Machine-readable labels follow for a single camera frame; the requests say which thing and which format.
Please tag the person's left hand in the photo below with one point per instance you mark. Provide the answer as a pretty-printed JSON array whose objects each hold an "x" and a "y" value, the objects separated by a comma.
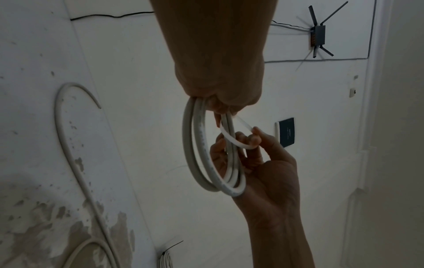
[{"x": 215, "y": 52}]

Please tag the person's right hand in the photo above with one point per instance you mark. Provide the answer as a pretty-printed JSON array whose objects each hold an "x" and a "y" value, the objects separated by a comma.
[{"x": 275, "y": 183}]

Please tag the person's right forearm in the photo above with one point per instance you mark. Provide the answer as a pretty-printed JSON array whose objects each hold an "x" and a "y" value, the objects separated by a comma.
[{"x": 281, "y": 246}]

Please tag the black router with antennas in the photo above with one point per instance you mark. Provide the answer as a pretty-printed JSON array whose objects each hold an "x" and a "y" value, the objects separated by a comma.
[{"x": 319, "y": 32}]

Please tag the dark blue wall panel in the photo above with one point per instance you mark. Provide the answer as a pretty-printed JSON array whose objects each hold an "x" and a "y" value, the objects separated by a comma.
[{"x": 287, "y": 132}]

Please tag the small white wall socket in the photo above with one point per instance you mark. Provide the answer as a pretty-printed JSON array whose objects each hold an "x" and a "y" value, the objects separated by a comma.
[{"x": 352, "y": 93}]

